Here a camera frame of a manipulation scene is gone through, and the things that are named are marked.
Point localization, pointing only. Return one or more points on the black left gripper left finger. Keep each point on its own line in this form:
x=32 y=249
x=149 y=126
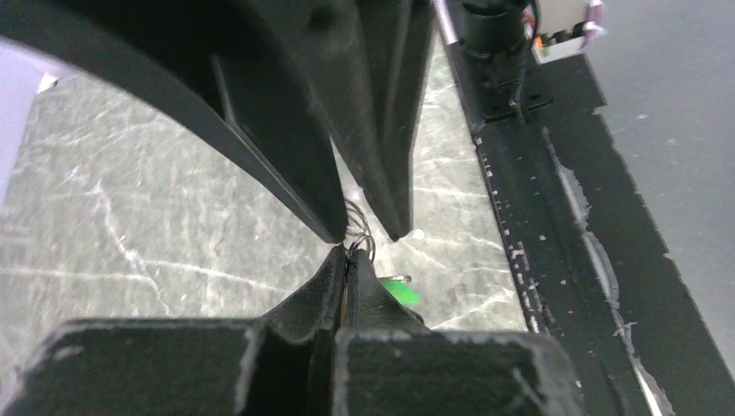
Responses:
x=279 y=363

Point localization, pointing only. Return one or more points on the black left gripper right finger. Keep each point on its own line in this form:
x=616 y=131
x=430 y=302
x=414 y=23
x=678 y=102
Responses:
x=387 y=362

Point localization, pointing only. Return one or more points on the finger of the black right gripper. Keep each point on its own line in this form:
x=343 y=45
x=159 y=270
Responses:
x=373 y=74
x=208 y=66

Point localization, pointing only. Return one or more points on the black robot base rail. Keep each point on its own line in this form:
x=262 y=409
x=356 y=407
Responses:
x=591 y=271

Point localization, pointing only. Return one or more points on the green key tag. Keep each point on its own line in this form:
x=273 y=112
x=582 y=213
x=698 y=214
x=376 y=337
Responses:
x=398 y=287

